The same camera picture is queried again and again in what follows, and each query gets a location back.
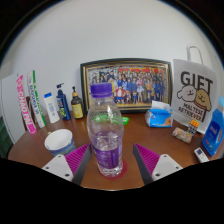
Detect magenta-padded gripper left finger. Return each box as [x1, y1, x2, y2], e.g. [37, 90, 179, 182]
[41, 143, 93, 186]

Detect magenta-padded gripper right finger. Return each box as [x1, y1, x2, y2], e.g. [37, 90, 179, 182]
[132, 143, 184, 186]

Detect clear purple-capped water bottle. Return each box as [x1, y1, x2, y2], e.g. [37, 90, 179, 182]
[86, 82, 125, 178]

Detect blue patterned mug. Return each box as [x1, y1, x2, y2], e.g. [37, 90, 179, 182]
[44, 128, 77, 158]

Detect small patterned box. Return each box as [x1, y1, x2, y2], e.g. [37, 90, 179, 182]
[171, 126, 194, 144]

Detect small white remote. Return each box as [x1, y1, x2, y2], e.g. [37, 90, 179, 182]
[193, 146, 210, 164]

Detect colourful puzzle cube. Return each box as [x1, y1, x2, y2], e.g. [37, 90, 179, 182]
[187, 119, 200, 136]

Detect blue tissue pack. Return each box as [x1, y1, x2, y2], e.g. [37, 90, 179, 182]
[144, 100, 174, 129]

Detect white blue-capped lotion bottle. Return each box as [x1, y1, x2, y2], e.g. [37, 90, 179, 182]
[43, 92, 61, 125]

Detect blue detergent bottle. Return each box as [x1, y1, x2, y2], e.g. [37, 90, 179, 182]
[201, 96, 224, 158]

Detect dark blue pump bottle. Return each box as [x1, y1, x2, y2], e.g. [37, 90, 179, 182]
[55, 82, 72, 121]

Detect brown yellow-labelled pump bottle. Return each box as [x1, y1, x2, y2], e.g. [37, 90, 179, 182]
[70, 86, 85, 120]

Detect brown wooden chair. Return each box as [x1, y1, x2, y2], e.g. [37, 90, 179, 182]
[25, 95, 38, 132]

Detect long pink box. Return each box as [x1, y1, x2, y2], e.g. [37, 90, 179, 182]
[16, 74, 38, 135]

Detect long green and white box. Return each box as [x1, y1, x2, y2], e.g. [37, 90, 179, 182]
[26, 69, 47, 129]

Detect white paper gift bag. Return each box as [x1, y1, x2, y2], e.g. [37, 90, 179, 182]
[170, 44, 218, 135]

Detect framed group photo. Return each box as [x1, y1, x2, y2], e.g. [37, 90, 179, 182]
[79, 58, 173, 115]

